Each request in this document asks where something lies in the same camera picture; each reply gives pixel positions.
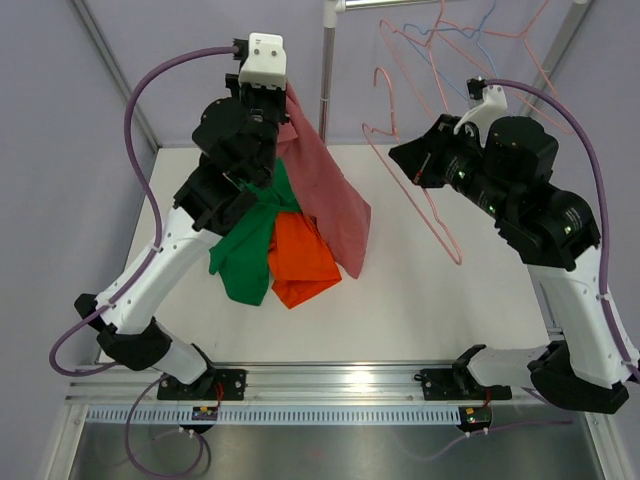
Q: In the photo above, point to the metal clothes rack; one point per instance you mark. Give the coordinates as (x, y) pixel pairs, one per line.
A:
(327, 75)

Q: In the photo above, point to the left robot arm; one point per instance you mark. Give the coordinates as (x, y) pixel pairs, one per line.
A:
(237, 137)

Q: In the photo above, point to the white slotted cable duct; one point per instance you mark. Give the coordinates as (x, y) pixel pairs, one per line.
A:
(275, 415)

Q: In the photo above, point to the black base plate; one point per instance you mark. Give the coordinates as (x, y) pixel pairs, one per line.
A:
(230, 384)
(449, 384)

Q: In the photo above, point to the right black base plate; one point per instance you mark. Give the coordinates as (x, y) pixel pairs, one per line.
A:
(449, 384)

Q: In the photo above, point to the pink t shirt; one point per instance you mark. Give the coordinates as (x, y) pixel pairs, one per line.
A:
(342, 216)

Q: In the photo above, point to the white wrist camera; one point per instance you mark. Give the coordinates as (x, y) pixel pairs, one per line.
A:
(263, 61)
(489, 104)

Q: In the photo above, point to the green t shirt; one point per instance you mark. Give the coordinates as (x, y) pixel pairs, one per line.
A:
(240, 259)

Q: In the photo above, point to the pink hanger of beige shirt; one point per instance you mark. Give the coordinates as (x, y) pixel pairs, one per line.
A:
(537, 36)

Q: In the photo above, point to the aluminium mounting rail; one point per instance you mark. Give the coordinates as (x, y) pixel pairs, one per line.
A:
(331, 383)

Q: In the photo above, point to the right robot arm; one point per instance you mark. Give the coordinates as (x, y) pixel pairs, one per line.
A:
(506, 173)

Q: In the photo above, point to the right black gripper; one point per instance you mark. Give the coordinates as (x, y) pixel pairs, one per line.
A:
(421, 158)

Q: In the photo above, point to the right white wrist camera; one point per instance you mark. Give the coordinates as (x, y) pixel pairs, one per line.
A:
(489, 104)

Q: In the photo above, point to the light blue hanger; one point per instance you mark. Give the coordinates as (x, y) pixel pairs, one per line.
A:
(451, 38)

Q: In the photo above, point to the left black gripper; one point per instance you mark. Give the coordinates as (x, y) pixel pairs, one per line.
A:
(276, 94)

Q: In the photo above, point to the orange t shirt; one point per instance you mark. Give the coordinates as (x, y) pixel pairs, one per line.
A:
(299, 260)

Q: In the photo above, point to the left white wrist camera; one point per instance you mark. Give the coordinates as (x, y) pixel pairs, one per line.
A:
(263, 61)

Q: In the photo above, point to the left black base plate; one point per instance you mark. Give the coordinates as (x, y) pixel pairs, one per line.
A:
(230, 384)

